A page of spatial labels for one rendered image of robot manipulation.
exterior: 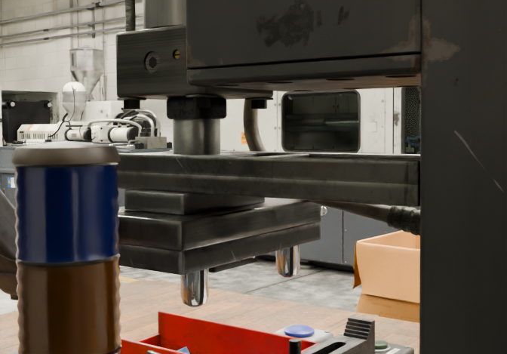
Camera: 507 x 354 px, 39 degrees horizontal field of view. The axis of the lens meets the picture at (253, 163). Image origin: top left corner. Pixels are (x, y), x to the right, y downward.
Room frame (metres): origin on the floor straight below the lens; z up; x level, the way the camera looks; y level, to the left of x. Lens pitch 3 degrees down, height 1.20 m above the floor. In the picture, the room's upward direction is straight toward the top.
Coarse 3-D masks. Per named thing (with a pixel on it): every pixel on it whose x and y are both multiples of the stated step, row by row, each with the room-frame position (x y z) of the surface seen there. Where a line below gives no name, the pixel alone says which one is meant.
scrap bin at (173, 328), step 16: (160, 320) 0.93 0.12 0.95; (176, 320) 0.91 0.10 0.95; (192, 320) 0.90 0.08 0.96; (208, 320) 0.89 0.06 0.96; (160, 336) 0.93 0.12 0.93; (176, 336) 0.91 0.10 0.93; (192, 336) 0.90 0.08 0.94; (208, 336) 0.88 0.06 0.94; (224, 336) 0.87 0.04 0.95; (240, 336) 0.85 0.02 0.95; (256, 336) 0.84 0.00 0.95; (272, 336) 0.82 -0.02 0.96; (288, 336) 0.81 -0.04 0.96; (128, 352) 0.80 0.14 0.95; (144, 352) 0.79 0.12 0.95; (160, 352) 0.77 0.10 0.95; (176, 352) 0.76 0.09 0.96; (192, 352) 0.90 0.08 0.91; (208, 352) 0.88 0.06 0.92; (224, 352) 0.87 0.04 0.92; (240, 352) 0.85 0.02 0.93; (256, 352) 0.84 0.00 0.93; (272, 352) 0.82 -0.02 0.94; (288, 352) 0.81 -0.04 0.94
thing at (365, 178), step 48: (192, 144) 0.54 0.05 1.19; (144, 192) 0.52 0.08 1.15; (192, 192) 0.51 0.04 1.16; (240, 192) 0.48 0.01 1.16; (288, 192) 0.46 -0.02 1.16; (336, 192) 0.44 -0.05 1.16; (384, 192) 0.42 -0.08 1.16; (144, 240) 0.49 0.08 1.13; (192, 240) 0.48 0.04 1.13; (240, 240) 0.52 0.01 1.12; (288, 240) 0.57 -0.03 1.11; (192, 288) 0.49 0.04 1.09
